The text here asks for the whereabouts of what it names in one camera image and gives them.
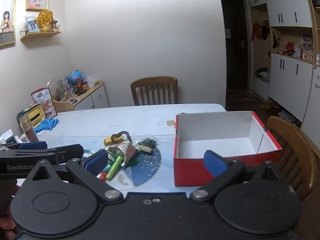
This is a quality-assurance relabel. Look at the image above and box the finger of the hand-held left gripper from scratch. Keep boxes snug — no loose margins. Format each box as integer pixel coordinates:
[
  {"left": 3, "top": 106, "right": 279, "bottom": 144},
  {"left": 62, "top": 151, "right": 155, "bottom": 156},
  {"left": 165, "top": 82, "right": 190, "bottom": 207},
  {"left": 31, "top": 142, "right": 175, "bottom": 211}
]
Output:
[
  {"left": 0, "top": 141, "right": 48, "bottom": 152},
  {"left": 55, "top": 144, "right": 84, "bottom": 166}
]

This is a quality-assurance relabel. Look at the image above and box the glass jar with brown contents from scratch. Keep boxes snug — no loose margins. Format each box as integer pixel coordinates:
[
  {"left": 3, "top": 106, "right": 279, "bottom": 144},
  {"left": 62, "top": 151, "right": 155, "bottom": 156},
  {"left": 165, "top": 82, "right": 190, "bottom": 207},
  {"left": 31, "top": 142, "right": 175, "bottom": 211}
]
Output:
[{"left": 19, "top": 116, "right": 39, "bottom": 142}]

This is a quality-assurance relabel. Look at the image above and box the small wooden child chair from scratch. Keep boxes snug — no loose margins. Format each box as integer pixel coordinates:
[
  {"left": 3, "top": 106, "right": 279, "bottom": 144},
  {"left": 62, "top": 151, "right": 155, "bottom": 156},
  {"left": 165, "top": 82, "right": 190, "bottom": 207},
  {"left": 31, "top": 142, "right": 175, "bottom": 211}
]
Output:
[{"left": 52, "top": 99, "right": 75, "bottom": 113}]

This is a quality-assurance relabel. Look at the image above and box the wooden slat-back chair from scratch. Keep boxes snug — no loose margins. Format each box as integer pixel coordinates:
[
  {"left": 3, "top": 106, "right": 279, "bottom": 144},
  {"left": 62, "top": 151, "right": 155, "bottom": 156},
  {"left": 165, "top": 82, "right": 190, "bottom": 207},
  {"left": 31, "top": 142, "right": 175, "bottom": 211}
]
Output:
[{"left": 130, "top": 76, "right": 179, "bottom": 106}]

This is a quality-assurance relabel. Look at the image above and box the wooden curved-back chair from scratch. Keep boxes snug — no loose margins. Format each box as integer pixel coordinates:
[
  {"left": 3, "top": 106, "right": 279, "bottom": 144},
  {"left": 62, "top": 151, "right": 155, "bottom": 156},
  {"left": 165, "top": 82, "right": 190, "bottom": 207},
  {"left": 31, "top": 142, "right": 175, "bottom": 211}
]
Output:
[{"left": 266, "top": 116, "right": 318, "bottom": 202}]

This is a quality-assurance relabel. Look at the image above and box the wooden wall shelf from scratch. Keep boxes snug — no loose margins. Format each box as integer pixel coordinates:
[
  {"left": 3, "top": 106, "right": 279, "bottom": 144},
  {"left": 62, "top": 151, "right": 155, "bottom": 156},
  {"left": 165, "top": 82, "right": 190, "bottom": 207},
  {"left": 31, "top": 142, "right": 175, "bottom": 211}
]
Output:
[{"left": 20, "top": 26, "right": 62, "bottom": 40}]

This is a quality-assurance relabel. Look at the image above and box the blue glove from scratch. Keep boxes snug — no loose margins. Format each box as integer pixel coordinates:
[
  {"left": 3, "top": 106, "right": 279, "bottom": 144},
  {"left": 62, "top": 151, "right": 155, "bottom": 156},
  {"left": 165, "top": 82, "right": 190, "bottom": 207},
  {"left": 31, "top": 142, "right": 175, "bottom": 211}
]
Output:
[{"left": 34, "top": 118, "right": 60, "bottom": 133}]

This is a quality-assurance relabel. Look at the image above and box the yellow tissue box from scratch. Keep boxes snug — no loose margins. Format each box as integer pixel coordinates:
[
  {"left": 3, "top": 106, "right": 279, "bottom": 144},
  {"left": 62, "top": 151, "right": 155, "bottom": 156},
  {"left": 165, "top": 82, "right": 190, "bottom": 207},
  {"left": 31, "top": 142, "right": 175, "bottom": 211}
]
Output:
[{"left": 17, "top": 104, "right": 47, "bottom": 128}]

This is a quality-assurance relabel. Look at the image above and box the person's left hand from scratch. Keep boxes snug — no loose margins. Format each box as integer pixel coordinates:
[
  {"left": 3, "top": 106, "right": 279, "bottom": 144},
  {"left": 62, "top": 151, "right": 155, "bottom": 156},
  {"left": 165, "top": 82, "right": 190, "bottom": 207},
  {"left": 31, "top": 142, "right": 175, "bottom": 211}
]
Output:
[{"left": 0, "top": 215, "right": 15, "bottom": 231}]

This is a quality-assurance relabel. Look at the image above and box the red printed bag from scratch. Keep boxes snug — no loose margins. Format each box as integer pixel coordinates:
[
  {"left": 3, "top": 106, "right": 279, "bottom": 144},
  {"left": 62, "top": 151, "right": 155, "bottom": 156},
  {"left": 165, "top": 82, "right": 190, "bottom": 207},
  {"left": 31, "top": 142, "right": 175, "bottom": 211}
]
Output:
[{"left": 31, "top": 87, "right": 57, "bottom": 119}]

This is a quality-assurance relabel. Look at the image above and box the small yellow carton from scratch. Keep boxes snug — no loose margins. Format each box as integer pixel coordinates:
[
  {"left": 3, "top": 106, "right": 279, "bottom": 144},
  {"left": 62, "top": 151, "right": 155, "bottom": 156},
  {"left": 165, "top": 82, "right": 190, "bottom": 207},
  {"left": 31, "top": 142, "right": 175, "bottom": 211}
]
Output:
[{"left": 104, "top": 136, "right": 125, "bottom": 146}]

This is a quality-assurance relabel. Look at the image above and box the golden ornament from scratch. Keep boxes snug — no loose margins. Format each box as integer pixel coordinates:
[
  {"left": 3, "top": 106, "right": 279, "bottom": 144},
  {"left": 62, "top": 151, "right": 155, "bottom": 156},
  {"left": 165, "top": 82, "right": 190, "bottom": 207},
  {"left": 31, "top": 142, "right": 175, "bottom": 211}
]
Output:
[{"left": 36, "top": 9, "right": 53, "bottom": 32}]

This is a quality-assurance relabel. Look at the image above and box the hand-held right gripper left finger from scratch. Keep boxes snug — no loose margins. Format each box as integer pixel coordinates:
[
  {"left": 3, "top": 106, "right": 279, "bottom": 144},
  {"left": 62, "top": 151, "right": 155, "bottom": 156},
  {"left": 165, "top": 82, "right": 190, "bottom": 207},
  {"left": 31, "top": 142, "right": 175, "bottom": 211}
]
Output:
[{"left": 24, "top": 149, "right": 125, "bottom": 205}]

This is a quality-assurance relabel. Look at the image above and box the white cupboard unit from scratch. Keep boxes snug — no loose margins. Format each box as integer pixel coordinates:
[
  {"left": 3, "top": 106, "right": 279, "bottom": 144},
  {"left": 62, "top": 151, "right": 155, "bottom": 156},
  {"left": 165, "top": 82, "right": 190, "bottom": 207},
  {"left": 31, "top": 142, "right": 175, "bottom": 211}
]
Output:
[{"left": 246, "top": 0, "right": 314, "bottom": 130}]

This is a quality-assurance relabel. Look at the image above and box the white wooden sideboard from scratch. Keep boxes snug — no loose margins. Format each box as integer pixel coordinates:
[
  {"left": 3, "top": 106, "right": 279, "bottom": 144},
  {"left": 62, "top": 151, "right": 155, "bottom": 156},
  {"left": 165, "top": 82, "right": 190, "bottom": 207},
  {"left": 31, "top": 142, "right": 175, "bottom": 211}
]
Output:
[{"left": 67, "top": 81, "right": 110, "bottom": 110}]

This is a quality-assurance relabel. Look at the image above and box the green tube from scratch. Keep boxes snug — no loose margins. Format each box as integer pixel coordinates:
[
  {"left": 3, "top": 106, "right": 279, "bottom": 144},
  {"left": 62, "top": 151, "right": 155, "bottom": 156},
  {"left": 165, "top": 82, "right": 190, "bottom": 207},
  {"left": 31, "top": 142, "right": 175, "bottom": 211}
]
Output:
[{"left": 106, "top": 155, "right": 123, "bottom": 180}]

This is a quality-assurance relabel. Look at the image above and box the red hanging bag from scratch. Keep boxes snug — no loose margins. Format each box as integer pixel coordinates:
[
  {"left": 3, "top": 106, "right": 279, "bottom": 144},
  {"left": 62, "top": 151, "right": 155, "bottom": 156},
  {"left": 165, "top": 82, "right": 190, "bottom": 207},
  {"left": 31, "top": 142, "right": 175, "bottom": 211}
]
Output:
[{"left": 251, "top": 22, "right": 262, "bottom": 40}]

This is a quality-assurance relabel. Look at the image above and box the pile of shoes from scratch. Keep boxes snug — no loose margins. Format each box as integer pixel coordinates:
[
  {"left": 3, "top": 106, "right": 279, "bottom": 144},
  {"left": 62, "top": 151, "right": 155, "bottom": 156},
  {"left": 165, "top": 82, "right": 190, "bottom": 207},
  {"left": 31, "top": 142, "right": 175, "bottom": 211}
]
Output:
[{"left": 277, "top": 109, "right": 302, "bottom": 128}]

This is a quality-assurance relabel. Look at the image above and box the dark hanging bag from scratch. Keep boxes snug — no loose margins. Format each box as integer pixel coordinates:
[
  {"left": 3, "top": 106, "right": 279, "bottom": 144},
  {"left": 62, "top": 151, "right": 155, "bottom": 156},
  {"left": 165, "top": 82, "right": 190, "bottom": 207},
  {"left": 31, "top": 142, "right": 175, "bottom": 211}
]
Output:
[{"left": 261, "top": 20, "right": 270, "bottom": 40}]

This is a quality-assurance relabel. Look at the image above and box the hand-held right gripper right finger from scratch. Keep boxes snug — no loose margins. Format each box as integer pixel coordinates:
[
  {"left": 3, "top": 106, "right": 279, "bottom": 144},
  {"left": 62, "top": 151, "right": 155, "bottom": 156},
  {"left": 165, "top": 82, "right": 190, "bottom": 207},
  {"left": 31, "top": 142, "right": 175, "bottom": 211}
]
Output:
[{"left": 189, "top": 150, "right": 291, "bottom": 203}]

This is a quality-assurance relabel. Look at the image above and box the red cardboard box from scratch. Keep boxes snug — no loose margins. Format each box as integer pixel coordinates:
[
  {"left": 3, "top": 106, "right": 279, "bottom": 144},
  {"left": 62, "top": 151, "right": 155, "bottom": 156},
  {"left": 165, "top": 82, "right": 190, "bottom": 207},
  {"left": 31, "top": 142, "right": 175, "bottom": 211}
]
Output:
[{"left": 173, "top": 111, "right": 283, "bottom": 187}]

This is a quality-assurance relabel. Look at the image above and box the small photo frame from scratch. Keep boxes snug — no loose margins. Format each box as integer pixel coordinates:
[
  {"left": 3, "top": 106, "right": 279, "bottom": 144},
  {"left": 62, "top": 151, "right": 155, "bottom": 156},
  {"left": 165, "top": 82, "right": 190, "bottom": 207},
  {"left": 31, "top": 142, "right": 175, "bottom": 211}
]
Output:
[{"left": 25, "top": 16, "right": 40, "bottom": 33}]

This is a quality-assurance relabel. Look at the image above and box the orange toy excavator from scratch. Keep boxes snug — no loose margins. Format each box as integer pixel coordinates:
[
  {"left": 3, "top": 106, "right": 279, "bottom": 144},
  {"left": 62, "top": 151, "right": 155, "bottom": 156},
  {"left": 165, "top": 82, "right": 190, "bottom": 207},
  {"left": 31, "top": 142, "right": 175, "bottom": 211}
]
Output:
[{"left": 75, "top": 82, "right": 90, "bottom": 95}]

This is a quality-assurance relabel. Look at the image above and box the foil snack packet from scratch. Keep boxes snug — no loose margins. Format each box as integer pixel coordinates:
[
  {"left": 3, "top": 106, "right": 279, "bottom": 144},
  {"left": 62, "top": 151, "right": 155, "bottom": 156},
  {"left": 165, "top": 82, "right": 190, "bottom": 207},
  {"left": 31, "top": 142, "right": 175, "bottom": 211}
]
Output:
[{"left": 105, "top": 141, "right": 139, "bottom": 167}]

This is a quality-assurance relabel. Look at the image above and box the dark door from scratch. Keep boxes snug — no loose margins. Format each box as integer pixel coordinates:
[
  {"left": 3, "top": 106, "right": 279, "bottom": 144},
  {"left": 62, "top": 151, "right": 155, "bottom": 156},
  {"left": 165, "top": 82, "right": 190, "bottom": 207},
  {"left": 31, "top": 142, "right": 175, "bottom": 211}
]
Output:
[{"left": 220, "top": 0, "right": 253, "bottom": 90}]

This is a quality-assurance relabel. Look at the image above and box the framed wall poster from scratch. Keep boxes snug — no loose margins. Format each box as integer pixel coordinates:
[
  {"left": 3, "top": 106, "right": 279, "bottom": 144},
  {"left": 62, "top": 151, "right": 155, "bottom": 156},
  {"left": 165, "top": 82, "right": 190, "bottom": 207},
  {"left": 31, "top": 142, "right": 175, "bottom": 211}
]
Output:
[{"left": 0, "top": 0, "right": 18, "bottom": 47}]

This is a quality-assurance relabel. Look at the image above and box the small framed picture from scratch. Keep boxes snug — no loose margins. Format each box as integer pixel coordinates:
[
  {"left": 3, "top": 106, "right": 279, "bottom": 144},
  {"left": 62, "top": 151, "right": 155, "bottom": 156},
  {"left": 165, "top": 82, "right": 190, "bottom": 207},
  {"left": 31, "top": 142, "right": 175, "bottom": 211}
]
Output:
[{"left": 26, "top": 0, "right": 48, "bottom": 12}]

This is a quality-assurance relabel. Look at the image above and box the clear plastic bag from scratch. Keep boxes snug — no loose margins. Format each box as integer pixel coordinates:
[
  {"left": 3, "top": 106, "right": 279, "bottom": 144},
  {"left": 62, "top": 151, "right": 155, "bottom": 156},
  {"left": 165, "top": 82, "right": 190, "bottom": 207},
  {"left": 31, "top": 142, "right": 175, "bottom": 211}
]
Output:
[{"left": 84, "top": 74, "right": 97, "bottom": 88}]

